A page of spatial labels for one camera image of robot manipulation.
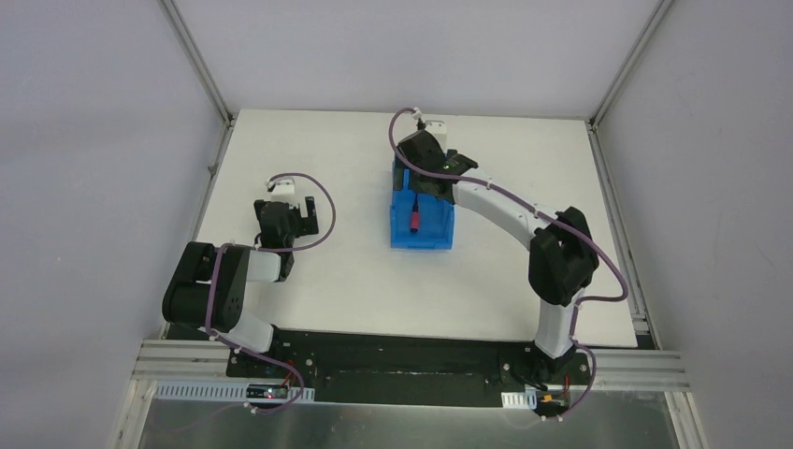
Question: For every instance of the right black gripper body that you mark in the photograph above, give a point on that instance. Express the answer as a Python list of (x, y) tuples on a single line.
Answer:
[(408, 182)]

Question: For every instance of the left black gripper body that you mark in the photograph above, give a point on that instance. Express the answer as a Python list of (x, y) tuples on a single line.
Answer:
[(303, 222)]

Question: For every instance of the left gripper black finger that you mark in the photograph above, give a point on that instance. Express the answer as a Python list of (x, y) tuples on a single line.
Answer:
[(309, 223), (261, 208)]

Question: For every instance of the red handled screwdriver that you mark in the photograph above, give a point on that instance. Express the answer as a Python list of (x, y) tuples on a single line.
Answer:
[(415, 215)]

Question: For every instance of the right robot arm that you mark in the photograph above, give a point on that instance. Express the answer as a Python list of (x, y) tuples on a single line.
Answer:
[(561, 259)]

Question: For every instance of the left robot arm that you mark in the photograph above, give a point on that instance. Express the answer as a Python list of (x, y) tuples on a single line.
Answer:
[(208, 288)]

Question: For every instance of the blue plastic bin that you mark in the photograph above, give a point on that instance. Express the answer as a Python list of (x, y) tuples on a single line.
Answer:
[(436, 221)]

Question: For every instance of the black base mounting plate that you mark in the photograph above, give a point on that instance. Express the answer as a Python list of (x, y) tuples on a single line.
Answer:
[(386, 370)]

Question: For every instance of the left controller board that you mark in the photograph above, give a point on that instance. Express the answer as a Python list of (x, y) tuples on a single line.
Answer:
[(267, 391)]

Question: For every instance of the controller board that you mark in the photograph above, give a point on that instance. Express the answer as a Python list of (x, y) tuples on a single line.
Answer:
[(553, 404), (267, 391)]

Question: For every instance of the right controller board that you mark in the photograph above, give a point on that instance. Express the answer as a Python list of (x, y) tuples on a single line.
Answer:
[(553, 404)]

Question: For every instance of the metal sheet front panel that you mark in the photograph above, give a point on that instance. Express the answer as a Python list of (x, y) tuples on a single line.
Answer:
[(602, 421)]

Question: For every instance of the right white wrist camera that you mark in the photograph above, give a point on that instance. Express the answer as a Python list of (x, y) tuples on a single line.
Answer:
[(439, 130)]

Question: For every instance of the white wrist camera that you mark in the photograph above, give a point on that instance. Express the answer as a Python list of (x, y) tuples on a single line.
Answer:
[(282, 189), (439, 130)]

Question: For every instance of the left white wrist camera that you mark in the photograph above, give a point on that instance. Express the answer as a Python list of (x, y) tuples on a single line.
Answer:
[(282, 189)]

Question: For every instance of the left white slotted cable duct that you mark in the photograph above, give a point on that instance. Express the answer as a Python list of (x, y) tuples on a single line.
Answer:
[(221, 392)]

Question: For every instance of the white slotted cable duct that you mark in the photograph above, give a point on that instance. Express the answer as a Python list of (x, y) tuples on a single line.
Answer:
[(221, 392), (526, 400)]

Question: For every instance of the left aluminium frame post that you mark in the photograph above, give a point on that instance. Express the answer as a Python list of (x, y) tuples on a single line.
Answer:
[(196, 60)]

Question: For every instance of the aluminium frame post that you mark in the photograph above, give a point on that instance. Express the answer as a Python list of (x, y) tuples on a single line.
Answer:
[(196, 60), (657, 17)]

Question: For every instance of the right white slotted cable duct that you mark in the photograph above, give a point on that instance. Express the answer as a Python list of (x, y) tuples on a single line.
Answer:
[(526, 400)]

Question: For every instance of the right aluminium frame post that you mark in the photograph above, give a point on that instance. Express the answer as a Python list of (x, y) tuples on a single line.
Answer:
[(657, 17)]

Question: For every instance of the aluminium front frame rail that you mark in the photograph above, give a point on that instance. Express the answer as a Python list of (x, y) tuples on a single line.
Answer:
[(617, 369)]

